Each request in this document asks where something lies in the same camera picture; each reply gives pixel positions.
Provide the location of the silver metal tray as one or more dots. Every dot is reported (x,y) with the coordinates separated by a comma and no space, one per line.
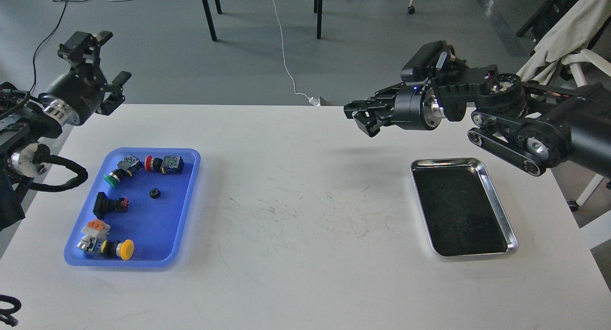
(463,214)

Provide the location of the green push button switch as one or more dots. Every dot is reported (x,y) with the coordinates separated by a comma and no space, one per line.
(128,166)

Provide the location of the orange white switch block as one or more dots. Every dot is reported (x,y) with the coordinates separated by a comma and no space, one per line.
(97,229)

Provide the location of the black push button switch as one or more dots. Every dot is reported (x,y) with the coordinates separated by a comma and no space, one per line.
(104,205)

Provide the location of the small black gear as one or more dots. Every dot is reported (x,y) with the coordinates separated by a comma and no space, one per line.
(154,193)

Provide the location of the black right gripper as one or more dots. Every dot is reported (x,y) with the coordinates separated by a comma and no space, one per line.
(404,107)

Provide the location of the blue plastic tray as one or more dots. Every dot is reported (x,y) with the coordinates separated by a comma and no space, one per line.
(154,225)

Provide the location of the red push button switch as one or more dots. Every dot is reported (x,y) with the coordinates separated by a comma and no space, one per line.
(169,165)

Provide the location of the yellow push button switch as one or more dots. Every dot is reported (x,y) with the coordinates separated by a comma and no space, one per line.
(107,249)

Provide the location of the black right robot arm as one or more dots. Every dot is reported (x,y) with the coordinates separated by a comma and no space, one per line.
(531,126)

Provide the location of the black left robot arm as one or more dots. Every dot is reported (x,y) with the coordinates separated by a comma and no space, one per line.
(26,164)

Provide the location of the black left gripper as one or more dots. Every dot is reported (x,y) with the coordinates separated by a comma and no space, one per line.
(72,98)

